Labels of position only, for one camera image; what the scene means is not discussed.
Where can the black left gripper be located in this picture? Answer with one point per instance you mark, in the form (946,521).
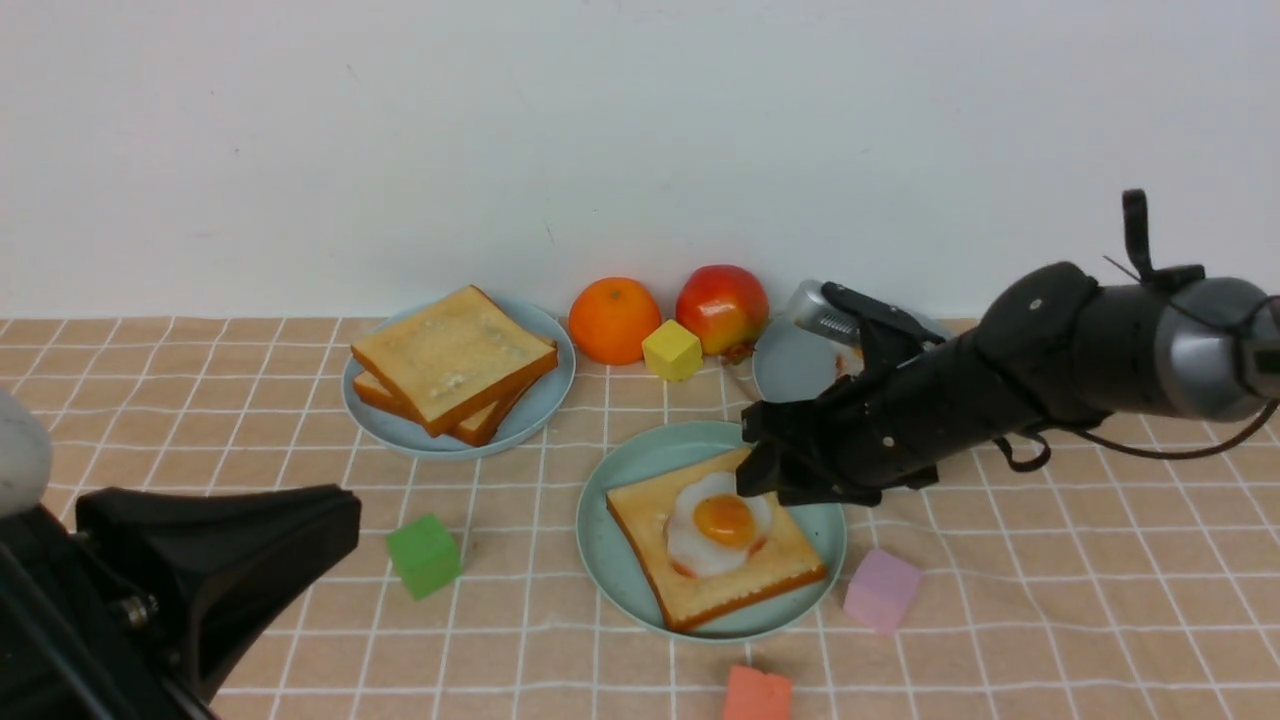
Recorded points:
(197,580)

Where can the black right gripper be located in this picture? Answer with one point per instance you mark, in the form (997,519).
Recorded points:
(864,435)

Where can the toast slice toy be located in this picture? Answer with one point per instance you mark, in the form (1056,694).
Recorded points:
(476,431)
(786,562)
(449,360)

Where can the fried egg toy front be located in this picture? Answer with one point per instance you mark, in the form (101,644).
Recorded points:
(712,529)

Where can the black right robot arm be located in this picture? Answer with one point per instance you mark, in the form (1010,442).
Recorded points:
(1057,350)

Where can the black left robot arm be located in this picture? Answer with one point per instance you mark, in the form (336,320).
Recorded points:
(64,655)

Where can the grey-blue egg plate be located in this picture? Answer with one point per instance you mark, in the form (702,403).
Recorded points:
(795,359)

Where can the pink foam cube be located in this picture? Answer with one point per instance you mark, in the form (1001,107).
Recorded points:
(881,590)

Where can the red yellow apple toy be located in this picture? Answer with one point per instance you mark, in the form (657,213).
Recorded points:
(727,308)

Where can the green foam cube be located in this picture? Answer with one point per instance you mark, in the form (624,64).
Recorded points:
(425,556)

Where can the blue bread plate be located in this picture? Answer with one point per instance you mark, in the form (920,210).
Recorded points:
(527,416)

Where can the yellow foam cube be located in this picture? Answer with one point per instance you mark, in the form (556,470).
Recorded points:
(672,353)

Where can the checkered beige tablecloth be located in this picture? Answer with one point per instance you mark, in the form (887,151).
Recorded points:
(1103,587)

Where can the orange fruit toy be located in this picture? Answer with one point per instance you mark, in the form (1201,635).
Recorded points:
(611,318)

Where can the orange foam cube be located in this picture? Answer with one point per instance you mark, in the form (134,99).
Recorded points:
(752,694)

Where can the light green centre plate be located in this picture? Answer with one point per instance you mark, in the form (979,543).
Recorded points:
(612,564)

